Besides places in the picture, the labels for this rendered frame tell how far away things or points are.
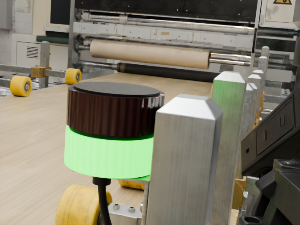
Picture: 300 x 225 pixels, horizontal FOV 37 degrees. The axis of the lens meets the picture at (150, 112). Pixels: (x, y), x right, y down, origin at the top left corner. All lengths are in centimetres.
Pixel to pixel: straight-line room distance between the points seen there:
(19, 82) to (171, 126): 158
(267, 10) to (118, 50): 97
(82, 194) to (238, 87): 26
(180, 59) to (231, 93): 237
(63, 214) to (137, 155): 37
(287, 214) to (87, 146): 12
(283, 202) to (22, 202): 63
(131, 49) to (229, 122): 247
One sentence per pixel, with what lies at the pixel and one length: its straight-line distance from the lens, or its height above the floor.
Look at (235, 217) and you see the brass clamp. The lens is 62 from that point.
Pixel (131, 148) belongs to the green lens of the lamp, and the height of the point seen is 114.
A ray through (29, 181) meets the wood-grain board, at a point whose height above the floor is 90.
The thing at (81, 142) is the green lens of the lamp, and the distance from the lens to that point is 26.
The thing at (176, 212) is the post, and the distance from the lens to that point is 27.
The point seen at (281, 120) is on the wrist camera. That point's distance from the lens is 24.
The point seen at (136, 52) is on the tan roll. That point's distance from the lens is 294.
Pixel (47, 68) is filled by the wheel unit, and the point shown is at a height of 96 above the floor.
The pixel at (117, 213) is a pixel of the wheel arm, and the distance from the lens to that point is 61.
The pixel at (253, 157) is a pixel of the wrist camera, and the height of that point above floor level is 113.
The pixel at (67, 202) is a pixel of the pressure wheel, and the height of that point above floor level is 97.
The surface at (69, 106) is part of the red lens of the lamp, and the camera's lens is 27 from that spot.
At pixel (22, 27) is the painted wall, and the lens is 1034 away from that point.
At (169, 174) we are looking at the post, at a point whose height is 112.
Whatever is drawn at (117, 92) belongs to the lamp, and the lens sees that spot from 26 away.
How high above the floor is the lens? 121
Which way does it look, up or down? 11 degrees down
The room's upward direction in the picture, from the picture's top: 5 degrees clockwise
